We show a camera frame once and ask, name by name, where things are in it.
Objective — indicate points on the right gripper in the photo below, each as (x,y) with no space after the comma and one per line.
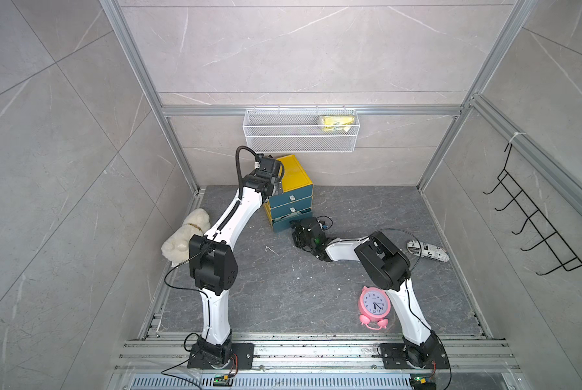
(299,228)

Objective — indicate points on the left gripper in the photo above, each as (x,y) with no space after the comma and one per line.
(276,184)

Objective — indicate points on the yellow teal drawer cabinet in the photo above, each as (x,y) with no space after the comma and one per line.
(295,201)

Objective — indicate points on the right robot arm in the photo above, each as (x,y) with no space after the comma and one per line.
(390,271)

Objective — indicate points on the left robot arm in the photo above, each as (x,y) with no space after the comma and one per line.
(213,266)

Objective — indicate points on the yellow item in basket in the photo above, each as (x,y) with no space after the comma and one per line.
(336,123)

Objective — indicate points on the pink alarm clock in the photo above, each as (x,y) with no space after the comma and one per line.
(374,306)

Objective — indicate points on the white patterned toy shoe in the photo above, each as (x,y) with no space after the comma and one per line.
(424,250)

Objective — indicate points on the white plush dog toy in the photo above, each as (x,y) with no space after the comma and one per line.
(175,248)

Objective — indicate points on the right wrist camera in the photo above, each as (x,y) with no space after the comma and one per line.
(325,222)

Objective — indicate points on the white wire wall basket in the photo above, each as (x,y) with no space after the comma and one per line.
(292,131)

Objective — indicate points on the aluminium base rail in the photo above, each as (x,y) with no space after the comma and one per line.
(318,361)

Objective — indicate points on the black wire wall hook rack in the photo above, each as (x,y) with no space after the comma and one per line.
(547,236)

